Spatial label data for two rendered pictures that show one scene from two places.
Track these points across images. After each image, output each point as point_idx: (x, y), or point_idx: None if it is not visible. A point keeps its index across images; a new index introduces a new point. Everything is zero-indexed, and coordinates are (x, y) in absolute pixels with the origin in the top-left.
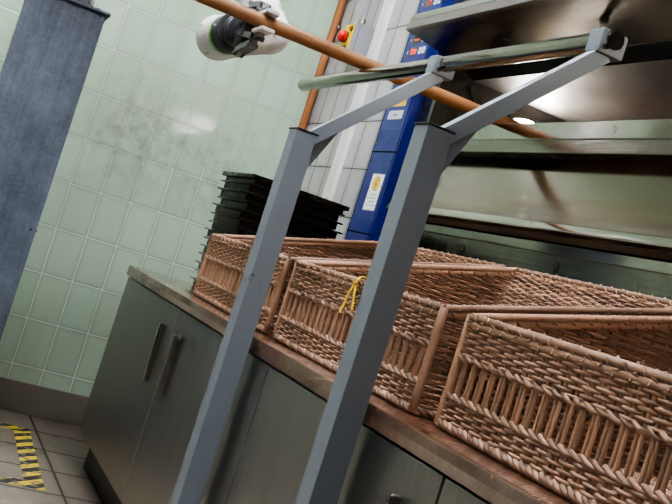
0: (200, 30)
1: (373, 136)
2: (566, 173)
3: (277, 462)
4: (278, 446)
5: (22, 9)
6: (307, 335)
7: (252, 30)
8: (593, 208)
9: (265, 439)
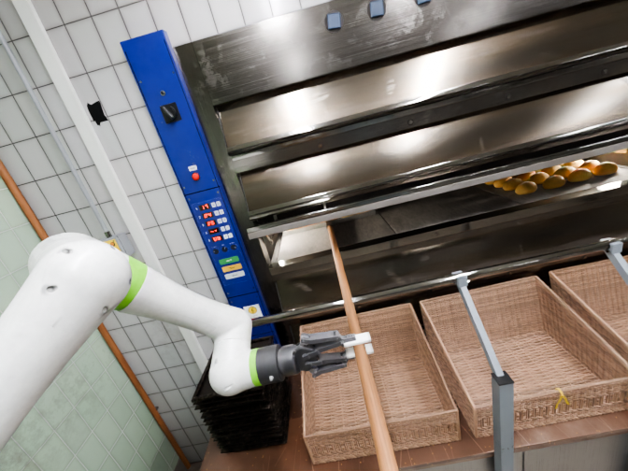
0: (233, 389)
1: (206, 289)
2: (406, 255)
3: (567, 464)
4: (563, 462)
5: None
6: (516, 423)
7: (350, 357)
8: (444, 264)
9: (547, 465)
